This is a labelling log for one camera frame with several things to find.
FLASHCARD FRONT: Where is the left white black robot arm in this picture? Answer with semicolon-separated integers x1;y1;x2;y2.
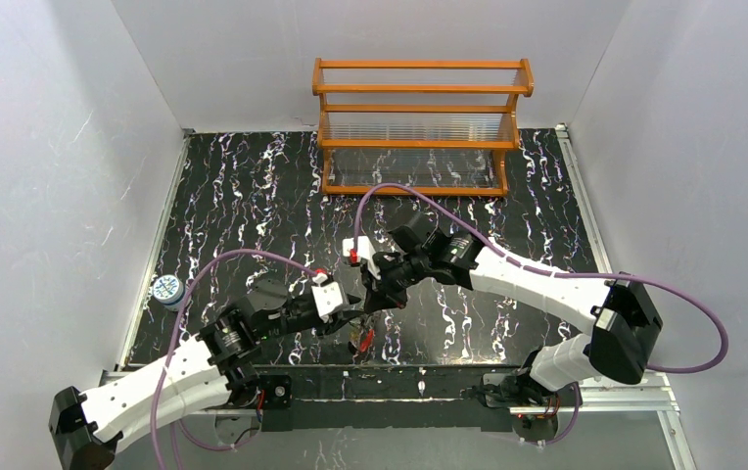
48;281;361;469

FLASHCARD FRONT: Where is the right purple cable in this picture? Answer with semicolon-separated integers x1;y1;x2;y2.
351;183;730;447

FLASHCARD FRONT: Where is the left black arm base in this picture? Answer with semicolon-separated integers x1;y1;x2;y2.
229;373;293;410

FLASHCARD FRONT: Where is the orange wooden shelf rack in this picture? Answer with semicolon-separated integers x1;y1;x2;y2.
311;58;535;198

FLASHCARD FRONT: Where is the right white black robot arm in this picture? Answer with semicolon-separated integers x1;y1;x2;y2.
342;214;663;399

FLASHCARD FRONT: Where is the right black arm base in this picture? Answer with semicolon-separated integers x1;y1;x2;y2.
461;371;584;447

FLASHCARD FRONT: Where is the metal keyring with red handle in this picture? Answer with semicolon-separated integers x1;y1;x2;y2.
349;313;378;354

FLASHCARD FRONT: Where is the small blue white jar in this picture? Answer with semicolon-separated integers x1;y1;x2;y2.
150;274;186;312

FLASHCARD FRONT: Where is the aluminium front rail frame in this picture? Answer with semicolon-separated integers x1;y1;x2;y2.
93;366;698;470

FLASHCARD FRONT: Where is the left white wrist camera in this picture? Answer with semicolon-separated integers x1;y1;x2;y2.
311;269;350;323

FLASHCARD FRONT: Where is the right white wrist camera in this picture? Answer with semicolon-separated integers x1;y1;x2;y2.
341;236;381;280

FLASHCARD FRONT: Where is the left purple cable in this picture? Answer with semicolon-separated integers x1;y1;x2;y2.
152;249;327;470

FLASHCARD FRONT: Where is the purple cable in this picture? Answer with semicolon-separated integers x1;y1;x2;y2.
152;249;327;470
351;183;730;447

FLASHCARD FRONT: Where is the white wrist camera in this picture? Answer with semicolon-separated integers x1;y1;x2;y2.
341;236;381;280
311;269;350;323

